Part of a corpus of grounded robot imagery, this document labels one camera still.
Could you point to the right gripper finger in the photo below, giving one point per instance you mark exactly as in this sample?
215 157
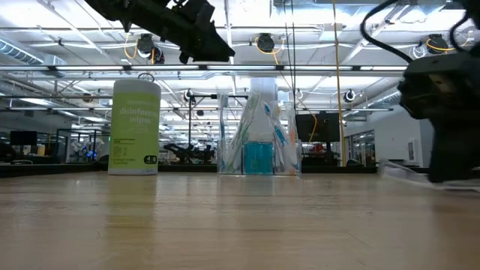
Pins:
453 153

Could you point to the clear plastic bag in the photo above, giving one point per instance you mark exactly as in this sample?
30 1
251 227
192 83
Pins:
258 174
222 131

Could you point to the green toothbrush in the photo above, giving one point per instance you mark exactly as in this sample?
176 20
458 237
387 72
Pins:
243 127

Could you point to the orange toothbrush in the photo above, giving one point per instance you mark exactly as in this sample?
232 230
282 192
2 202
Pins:
292 138

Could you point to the black background robot arm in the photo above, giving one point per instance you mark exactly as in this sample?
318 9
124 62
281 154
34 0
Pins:
187 150

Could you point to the green disinfecting wipes canister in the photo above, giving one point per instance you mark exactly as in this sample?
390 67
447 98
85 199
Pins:
134 131

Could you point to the long ceiling light strip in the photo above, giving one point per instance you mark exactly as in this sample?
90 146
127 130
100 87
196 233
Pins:
93 68

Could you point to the yellow container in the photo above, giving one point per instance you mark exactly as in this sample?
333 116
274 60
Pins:
41 149

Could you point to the black desk monitor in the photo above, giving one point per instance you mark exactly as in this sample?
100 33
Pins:
23 138

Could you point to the silver ceiling air duct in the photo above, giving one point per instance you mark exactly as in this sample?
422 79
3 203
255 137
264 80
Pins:
18 52
386 98

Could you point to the black wall monitor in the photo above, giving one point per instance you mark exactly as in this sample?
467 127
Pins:
318 127

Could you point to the black metal table frame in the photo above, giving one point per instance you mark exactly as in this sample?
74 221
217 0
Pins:
56 169

